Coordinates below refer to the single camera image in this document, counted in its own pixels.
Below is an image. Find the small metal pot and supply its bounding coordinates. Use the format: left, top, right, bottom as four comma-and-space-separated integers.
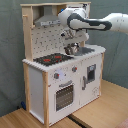
65, 44, 79, 55

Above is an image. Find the red left stove knob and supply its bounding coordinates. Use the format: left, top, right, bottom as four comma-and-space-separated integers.
54, 73, 60, 79

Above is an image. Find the red stove knob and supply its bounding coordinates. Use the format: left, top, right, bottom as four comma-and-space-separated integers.
71, 65, 78, 73
54, 73, 60, 79

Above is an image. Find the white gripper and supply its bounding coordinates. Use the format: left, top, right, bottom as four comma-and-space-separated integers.
61, 28, 76, 43

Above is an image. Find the grey range hood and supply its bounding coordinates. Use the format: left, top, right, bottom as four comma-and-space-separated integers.
34, 5, 60, 27

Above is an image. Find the black toy stovetop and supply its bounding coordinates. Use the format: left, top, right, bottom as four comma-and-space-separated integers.
34, 53, 71, 66

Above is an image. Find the toy microwave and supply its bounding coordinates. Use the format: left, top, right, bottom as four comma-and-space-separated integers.
66, 3, 90, 10

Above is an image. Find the wooden toy kitchen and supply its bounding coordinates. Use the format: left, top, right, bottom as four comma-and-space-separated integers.
22, 2, 105, 128

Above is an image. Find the toy oven door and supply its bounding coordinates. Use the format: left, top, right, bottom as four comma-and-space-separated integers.
56, 84, 74, 111

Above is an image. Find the red right stove knob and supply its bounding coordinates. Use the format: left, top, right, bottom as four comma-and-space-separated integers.
71, 65, 78, 73

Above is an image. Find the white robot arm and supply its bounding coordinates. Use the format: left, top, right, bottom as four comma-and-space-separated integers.
58, 8, 128, 43

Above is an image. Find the toy fridge dispenser door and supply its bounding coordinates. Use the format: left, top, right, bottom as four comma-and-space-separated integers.
80, 55, 102, 106

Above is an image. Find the grey toy sink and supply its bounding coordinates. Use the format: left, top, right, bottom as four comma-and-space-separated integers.
66, 46, 96, 57

